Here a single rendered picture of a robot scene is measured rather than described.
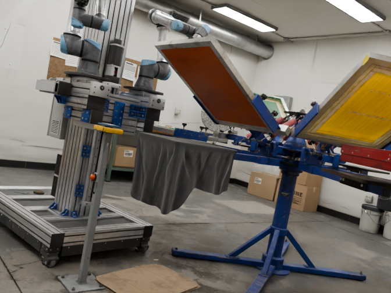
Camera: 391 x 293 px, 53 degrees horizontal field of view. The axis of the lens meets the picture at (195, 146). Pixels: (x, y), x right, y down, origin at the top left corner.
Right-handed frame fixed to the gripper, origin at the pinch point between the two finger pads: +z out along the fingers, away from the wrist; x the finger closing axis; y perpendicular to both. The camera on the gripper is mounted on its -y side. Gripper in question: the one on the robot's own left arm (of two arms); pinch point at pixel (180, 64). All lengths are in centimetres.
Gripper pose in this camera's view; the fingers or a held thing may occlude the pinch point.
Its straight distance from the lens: 277.8
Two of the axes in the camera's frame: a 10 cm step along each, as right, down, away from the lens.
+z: -5.6, 7.7, -2.9
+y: -5.5, -6.1, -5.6
